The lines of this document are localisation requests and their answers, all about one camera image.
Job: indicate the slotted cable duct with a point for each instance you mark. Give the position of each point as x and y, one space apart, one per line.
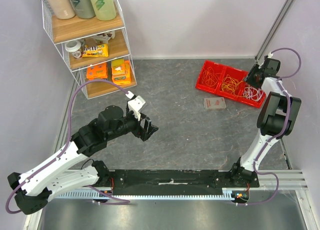
90 194

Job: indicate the red three-compartment bin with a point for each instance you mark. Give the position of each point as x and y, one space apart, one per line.
228 82

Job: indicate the yellow candy bag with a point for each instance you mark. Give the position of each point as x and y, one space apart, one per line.
98 51

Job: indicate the paper coffee cup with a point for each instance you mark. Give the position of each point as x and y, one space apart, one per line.
74 47

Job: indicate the grey sponge packet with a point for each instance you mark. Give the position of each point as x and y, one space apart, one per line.
214 103

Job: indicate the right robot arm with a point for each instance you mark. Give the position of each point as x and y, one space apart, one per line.
276 119

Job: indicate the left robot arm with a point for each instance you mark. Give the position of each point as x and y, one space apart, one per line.
34 189

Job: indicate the grey-green bottle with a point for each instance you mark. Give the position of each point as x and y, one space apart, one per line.
83 8

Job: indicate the aluminium corner post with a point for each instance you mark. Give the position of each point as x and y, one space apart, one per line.
274 28

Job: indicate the light green bottle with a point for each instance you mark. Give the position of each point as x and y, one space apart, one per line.
104 9

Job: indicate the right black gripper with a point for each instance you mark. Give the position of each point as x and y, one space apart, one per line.
256 75

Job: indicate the white snack package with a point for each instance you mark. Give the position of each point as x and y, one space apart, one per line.
103 38

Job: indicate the beige bottle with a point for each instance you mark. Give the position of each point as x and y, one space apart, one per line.
62 9

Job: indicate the white wire wooden shelf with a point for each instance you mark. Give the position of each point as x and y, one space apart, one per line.
62 31

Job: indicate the right orange snack boxes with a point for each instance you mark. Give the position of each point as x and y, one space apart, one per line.
121 75

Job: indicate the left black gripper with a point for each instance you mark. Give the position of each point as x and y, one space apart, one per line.
145 133

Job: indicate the left orange snack box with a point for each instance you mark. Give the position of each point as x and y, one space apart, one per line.
99 71

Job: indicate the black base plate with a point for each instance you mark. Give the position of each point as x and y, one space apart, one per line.
137 182

